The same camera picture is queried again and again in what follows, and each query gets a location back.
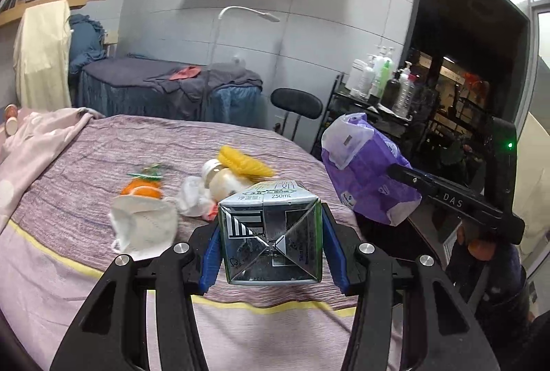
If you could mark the person's dark clothing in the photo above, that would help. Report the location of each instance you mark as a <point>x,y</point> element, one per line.
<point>494,280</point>

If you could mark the white face mask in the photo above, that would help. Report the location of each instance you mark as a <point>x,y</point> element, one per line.
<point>144,220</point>

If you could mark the yellow foam fruit net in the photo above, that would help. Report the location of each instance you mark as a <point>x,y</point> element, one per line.
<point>240,162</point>

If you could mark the person's right hand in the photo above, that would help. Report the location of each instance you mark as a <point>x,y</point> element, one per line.
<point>481,246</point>

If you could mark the dark blue bag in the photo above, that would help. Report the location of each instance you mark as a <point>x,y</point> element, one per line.
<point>86,44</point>

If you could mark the clear bottle with red cap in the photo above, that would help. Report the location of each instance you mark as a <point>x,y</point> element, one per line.
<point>404,98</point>

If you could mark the silver milk carton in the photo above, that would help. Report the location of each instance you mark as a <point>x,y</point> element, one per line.
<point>270,233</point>

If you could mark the blue grey suitcase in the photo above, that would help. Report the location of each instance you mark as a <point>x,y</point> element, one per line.
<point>142,96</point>

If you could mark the small red white bottle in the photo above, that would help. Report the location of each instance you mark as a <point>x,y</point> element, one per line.
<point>11,113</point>

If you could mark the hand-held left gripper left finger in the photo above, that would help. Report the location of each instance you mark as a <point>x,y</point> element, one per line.
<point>210,255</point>

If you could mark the green plastic wrapper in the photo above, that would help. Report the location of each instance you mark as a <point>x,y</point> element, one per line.
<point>148,171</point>

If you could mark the red wrapper scrap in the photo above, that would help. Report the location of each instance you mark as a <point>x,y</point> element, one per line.
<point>210,212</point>

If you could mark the white tissue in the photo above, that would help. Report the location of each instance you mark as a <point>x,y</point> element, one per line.
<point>193,194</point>

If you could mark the orange peel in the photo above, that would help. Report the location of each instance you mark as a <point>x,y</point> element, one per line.
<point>142,188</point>

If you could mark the pink blanket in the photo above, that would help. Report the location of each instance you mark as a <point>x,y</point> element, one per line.
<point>34,147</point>

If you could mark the dark brown bottle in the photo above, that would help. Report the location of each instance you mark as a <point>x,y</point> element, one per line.
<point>392,91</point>

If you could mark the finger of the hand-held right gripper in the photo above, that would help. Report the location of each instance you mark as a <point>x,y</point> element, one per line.
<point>412,178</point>

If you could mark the cream hanging cloth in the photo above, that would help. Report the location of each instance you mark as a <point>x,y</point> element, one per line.
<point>43,53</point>

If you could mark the white pump bottle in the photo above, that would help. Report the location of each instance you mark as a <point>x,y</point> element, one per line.
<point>367,76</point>

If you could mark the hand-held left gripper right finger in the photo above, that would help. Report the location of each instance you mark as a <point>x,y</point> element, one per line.
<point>333,250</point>

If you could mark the green bottle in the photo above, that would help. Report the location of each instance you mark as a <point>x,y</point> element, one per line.
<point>384,74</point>

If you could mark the red cloth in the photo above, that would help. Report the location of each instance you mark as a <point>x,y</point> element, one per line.
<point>184,73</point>

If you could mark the beige drink can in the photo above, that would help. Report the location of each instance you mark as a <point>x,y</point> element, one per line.
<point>225,184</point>

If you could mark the white floor lamp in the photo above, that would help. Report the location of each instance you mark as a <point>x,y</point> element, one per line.
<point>258,12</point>

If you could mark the black round stool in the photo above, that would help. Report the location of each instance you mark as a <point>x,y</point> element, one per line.
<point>296,102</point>

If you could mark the purple tissue pack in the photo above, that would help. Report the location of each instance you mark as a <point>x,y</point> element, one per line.
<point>365,173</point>

